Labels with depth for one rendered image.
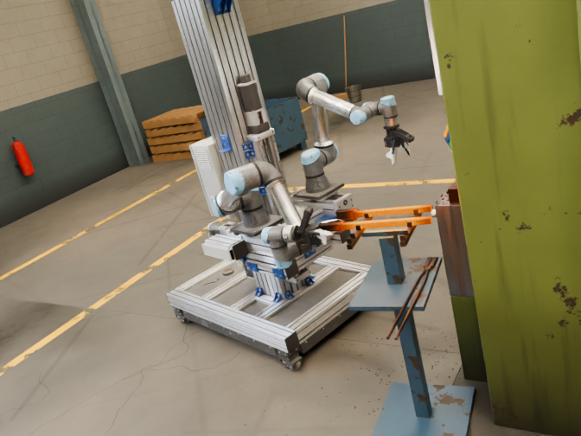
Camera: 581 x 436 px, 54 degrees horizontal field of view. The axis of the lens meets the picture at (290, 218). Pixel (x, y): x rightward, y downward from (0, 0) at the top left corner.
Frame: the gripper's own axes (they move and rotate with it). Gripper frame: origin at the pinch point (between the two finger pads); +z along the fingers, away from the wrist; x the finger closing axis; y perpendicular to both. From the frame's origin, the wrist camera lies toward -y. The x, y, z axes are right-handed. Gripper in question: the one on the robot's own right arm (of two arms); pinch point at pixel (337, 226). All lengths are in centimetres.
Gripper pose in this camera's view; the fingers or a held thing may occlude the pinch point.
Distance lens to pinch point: 236.3
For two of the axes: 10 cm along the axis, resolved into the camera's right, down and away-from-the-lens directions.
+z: 8.9, -0.7, -4.5
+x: -3.9, 4.1, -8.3
